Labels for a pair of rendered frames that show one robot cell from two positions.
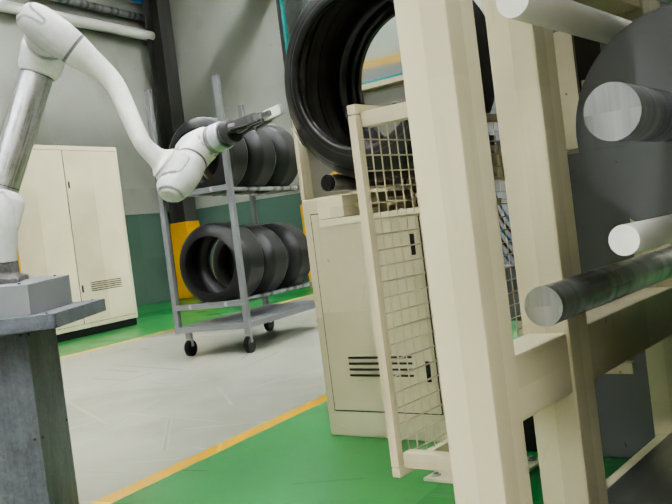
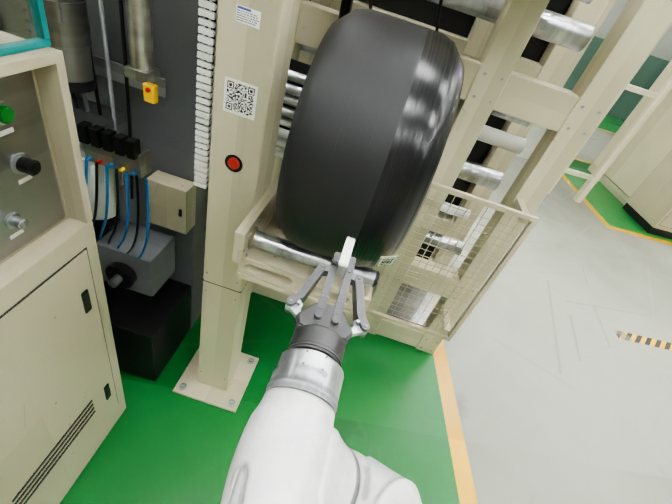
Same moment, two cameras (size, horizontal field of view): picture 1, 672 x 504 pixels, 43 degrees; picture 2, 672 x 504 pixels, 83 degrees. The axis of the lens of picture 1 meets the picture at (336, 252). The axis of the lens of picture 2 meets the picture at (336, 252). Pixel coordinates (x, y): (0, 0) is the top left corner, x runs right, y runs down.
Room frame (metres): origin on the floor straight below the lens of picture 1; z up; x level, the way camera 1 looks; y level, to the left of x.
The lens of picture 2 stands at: (2.82, 0.51, 1.54)
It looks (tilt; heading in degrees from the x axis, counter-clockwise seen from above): 38 degrees down; 232
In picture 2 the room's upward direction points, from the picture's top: 19 degrees clockwise
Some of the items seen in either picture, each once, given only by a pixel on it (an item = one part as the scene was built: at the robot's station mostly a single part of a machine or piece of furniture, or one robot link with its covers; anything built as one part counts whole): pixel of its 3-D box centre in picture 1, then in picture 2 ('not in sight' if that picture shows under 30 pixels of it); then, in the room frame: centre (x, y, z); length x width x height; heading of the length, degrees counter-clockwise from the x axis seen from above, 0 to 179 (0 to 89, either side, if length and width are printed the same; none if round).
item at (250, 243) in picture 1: (245, 216); not in sight; (6.50, 0.66, 0.96); 1.30 x 0.62 x 1.92; 155
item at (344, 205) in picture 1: (368, 203); (307, 275); (2.39, -0.11, 0.83); 0.36 x 0.09 x 0.06; 142
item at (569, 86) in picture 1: (565, 95); (298, 115); (2.24, -0.65, 1.05); 0.20 x 0.15 x 0.30; 142
